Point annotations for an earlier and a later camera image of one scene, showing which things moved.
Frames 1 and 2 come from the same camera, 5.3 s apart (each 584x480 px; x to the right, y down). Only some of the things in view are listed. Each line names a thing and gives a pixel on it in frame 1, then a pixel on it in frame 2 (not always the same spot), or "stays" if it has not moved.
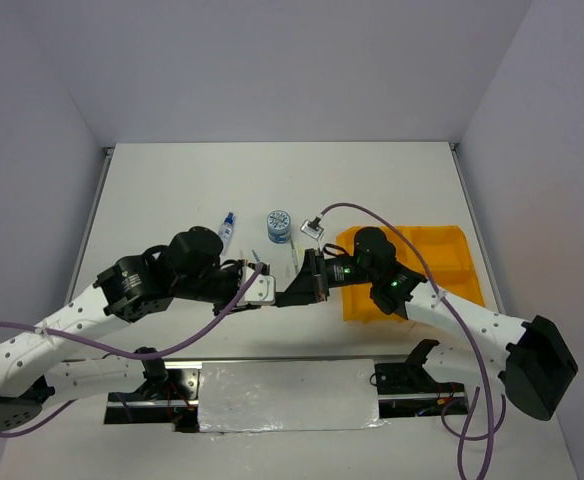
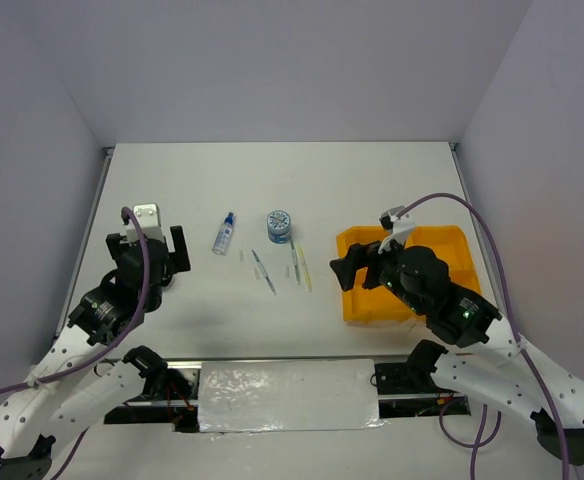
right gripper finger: x=310 y=286 → x=346 y=268
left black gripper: x=237 y=271 → x=181 y=258
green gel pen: x=294 y=254 stays
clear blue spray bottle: x=225 y=231 stays
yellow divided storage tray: x=449 y=253 stays
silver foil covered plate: x=261 y=396 stays
